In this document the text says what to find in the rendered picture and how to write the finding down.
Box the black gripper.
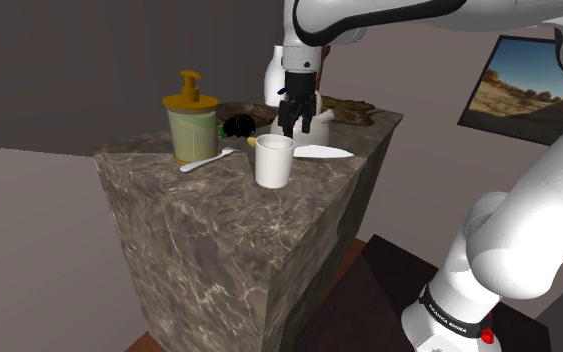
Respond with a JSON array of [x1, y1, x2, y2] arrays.
[[278, 70, 319, 139]]

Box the white teapot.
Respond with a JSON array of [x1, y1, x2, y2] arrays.
[[269, 92, 335, 148]]

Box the brown bowl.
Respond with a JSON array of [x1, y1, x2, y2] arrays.
[[215, 101, 281, 130]]

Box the white knife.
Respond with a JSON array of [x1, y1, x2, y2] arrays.
[[292, 144, 356, 161]]

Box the white bottle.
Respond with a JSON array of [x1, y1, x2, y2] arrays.
[[263, 44, 288, 108]]

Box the brown patterned tray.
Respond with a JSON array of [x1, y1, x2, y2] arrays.
[[318, 95, 386, 128]]

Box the white cup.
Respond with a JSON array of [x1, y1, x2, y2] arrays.
[[253, 133, 296, 190]]

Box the black round object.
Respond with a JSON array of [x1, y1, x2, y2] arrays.
[[218, 113, 258, 140]]

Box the white spoon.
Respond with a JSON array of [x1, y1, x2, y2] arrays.
[[178, 147, 238, 174]]

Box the yellow-topped green soap dispenser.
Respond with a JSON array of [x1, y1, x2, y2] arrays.
[[161, 69, 220, 165]]

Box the brown marble counter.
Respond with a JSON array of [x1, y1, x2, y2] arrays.
[[92, 108, 405, 352]]

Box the dark robot stand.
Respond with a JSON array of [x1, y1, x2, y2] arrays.
[[288, 233, 555, 352]]

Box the desert landscape wall picture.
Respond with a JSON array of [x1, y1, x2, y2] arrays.
[[456, 34, 563, 147]]

